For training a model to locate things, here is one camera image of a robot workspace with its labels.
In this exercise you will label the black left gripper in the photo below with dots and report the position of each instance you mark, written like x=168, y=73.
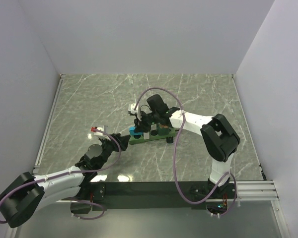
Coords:
x=122, y=140

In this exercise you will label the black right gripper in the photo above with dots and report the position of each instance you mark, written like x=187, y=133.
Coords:
x=139, y=124

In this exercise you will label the blue plug adapter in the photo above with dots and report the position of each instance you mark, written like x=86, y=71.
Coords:
x=132, y=131

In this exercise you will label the white plug adapter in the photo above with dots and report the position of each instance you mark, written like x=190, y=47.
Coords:
x=146, y=135

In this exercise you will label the green power strip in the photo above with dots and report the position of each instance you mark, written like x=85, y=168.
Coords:
x=153, y=136

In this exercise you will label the dark green cube adapter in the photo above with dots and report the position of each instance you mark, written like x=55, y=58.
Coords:
x=162, y=129

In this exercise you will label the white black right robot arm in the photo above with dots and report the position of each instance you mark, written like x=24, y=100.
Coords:
x=219, y=137

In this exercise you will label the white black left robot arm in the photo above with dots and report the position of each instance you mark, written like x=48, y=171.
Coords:
x=29, y=193

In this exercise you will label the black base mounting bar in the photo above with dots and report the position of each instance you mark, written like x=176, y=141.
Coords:
x=144, y=195

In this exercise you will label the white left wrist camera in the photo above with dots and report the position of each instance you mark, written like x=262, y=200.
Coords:
x=100, y=131

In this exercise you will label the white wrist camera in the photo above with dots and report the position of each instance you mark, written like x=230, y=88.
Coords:
x=134, y=110
x=100, y=131

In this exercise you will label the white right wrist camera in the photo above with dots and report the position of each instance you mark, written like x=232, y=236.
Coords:
x=134, y=110

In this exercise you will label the aluminium frame rail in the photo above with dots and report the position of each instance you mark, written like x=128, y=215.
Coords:
x=34, y=119

